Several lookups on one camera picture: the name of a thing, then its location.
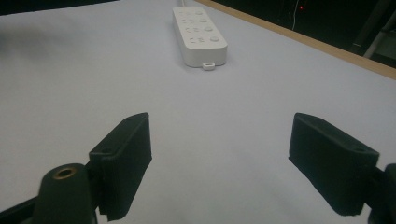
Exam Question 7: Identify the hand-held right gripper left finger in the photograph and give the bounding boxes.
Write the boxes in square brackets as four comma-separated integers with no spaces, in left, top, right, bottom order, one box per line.
[88,112,153,222]

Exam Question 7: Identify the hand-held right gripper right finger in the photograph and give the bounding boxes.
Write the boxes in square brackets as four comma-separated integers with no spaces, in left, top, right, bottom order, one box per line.
[288,112,381,217]

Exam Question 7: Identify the white power strip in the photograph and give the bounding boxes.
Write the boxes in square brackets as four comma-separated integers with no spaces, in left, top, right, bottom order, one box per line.
[172,6,229,72]

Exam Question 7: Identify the metal stand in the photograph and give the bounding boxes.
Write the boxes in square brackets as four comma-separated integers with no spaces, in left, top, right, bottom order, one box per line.
[351,0,396,60]

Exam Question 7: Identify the thin white hanging cable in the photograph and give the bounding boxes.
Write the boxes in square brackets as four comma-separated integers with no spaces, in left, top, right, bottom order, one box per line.
[290,0,301,32]

